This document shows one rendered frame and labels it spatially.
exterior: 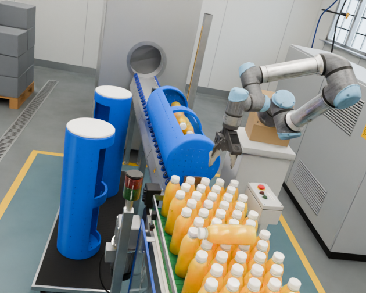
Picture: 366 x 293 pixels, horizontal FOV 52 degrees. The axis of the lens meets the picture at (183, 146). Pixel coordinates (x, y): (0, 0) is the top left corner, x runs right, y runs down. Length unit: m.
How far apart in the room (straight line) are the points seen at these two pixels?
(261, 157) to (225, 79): 5.05
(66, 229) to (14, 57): 2.98
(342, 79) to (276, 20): 5.50
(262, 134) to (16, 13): 3.89
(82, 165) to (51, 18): 4.95
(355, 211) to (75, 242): 2.18
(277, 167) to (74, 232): 1.30
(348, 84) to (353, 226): 1.93
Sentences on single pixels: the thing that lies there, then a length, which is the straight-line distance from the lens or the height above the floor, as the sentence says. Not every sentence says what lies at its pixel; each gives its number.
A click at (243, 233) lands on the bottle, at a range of 1.37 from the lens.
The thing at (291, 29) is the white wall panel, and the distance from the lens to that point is 7.30.
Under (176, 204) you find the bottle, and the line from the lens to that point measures 1.62.
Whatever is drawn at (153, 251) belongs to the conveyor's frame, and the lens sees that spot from 1.61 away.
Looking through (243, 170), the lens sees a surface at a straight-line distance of 2.19.
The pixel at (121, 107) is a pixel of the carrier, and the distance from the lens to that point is 2.87.
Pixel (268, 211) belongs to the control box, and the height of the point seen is 1.07.
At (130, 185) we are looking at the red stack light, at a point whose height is 1.22.
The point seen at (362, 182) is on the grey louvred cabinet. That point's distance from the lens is 3.25.
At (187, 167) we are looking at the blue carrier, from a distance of 1.90.
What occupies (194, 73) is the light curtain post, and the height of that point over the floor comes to 1.22.
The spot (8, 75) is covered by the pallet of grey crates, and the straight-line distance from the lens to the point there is 5.15.
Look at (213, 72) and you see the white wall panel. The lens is 7.08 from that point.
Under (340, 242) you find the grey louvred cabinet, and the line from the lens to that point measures 3.52.
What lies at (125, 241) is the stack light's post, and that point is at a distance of 1.53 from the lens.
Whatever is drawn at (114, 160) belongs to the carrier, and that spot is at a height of 0.51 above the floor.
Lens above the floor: 1.93
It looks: 24 degrees down
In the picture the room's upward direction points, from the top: 12 degrees clockwise
